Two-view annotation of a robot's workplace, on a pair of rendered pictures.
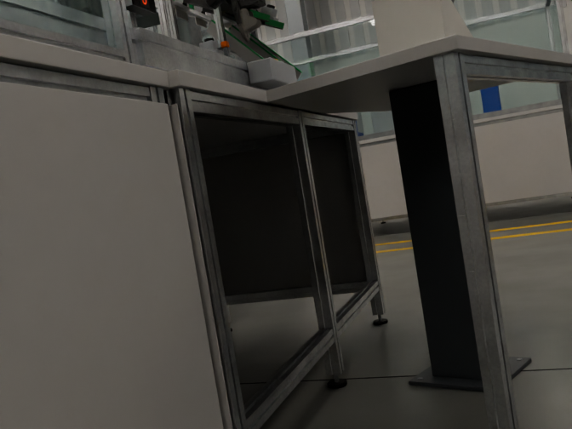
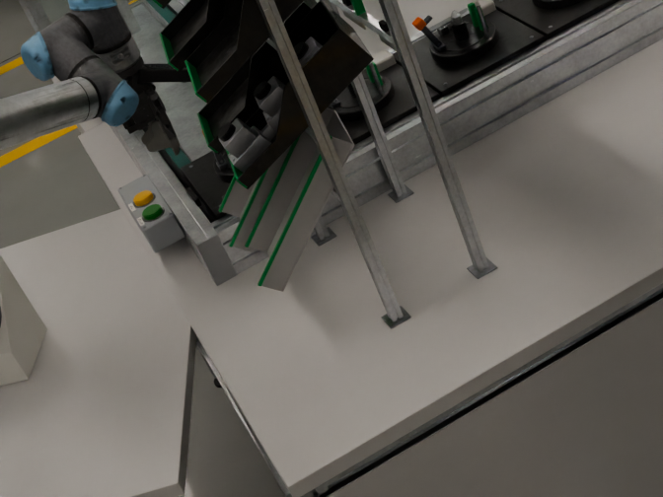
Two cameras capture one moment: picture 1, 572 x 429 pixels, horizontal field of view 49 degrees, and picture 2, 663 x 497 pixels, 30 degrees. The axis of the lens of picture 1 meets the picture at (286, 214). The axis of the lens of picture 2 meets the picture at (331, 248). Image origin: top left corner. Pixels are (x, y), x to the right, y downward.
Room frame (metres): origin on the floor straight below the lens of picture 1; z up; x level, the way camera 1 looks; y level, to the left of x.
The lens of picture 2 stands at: (3.87, -0.86, 2.12)
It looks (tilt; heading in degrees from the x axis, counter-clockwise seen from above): 33 degrees down; 150
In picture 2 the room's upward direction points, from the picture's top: 24 degrees counter-clockwise
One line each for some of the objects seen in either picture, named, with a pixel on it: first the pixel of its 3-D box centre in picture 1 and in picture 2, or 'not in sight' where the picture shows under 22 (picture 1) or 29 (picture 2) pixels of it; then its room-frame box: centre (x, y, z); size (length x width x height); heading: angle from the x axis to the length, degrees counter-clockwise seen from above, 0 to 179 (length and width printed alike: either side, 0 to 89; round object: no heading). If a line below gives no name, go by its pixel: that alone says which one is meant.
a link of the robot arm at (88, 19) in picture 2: not in sight; (98, 17); (1.90, 0.01, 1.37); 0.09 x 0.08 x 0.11; 90
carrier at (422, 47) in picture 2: not in sight; (459, 27); (2.12, 0.62, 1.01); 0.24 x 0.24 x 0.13; 70
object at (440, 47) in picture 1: (410, 84); (26, 366); (1.82, -0.41, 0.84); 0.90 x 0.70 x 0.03; 139
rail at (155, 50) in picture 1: (226, 78); (156, 169); (1.64, 0.09, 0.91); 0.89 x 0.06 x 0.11; 160
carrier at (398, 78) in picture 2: not in sight; (354, 83); (2.03, 0.39, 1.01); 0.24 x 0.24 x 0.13; 70
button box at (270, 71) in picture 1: (273, 75); (150, 211); (1.80, -0.03, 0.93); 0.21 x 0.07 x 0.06; 160
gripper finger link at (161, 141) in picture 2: (252, 25); (161, 141); (1.92, 0.01, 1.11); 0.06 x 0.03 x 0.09; 70
